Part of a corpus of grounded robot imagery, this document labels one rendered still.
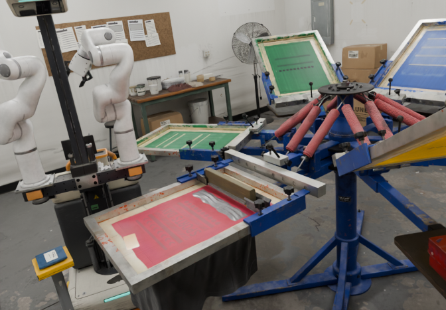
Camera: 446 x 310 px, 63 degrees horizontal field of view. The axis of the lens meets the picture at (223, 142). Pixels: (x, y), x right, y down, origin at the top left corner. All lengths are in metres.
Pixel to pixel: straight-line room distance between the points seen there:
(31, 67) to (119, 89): 0.35
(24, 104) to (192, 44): 4.38
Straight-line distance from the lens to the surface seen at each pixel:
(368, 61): 5.54
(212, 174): 1.76
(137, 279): 1.29
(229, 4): 6.31
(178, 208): 1.71
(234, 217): 1.56
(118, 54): 1.62
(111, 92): 1.68
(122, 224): 1.68
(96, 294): 2.48
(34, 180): 1.86
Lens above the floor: 1.75
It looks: 19 degrees down
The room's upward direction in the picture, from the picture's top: 7 degrees counter-clockwise
